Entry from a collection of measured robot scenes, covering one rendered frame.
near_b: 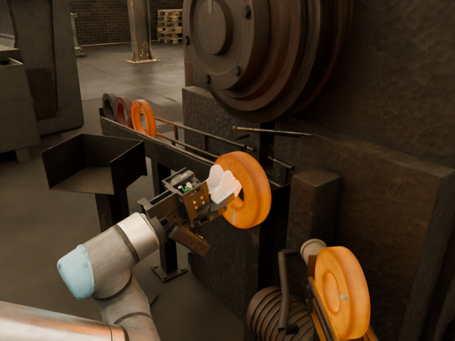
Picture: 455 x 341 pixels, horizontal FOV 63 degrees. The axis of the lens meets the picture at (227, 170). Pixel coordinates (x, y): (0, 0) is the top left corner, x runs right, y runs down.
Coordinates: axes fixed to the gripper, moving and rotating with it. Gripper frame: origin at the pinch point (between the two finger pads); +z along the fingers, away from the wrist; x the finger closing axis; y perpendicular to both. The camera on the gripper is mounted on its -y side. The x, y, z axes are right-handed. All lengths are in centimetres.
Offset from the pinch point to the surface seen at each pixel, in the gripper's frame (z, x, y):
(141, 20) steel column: 280, 671, -89
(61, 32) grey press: 50, 313, -11
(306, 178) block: 17.0, -1.3, -9.0
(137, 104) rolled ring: 18, 95, -14
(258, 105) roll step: 18.5, 13.6, 5.3
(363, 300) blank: -0.7, -29.1, -9.5
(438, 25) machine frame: 39.7, -16.1, 19.2
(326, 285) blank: 1.0, -20.1, -15.5
